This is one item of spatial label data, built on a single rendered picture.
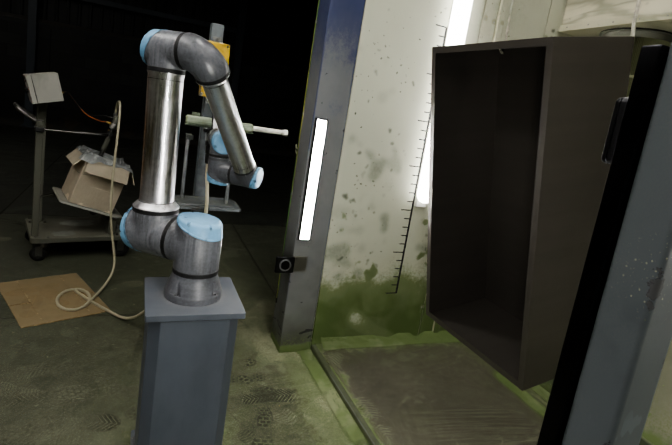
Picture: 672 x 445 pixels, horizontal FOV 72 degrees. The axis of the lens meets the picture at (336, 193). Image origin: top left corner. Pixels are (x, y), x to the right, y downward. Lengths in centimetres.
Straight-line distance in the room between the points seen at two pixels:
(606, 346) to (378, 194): 207
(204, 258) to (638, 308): 128
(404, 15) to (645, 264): 215
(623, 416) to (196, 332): 127
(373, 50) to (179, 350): 164
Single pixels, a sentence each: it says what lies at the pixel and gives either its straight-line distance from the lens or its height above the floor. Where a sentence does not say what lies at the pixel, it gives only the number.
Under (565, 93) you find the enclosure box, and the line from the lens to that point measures 160.
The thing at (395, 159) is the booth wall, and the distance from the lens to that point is 254.
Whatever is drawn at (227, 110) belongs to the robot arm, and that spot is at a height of 127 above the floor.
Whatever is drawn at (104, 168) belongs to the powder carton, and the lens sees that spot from 366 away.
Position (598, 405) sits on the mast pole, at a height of 109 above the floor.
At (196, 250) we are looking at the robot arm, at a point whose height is 82.
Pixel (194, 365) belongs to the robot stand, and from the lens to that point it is 166.
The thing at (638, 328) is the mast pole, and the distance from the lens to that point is 53.
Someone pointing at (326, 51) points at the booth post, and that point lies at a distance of 234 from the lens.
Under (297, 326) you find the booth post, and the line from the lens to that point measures 263.
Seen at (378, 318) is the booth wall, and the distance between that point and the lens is 282.
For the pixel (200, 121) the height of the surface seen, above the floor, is 118.
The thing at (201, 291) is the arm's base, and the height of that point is 69.
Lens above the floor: 133
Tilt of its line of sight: 10 degrees down
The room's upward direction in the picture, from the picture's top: 9 degrees clockwise
